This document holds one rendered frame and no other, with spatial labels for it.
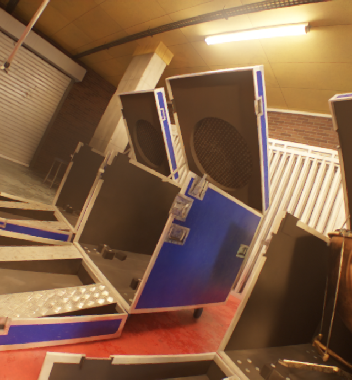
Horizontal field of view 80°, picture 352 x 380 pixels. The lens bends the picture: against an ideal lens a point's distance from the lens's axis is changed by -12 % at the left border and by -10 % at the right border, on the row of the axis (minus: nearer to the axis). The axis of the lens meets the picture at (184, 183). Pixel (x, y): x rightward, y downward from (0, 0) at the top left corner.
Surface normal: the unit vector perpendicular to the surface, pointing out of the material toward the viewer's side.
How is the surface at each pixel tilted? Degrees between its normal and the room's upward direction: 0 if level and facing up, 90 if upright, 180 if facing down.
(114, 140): 90
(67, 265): 90
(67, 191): 90
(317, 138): 90
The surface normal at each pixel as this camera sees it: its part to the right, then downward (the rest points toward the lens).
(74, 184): 0.69, 0.24
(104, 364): 0.48, 0.14
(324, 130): -0.56, -0.31
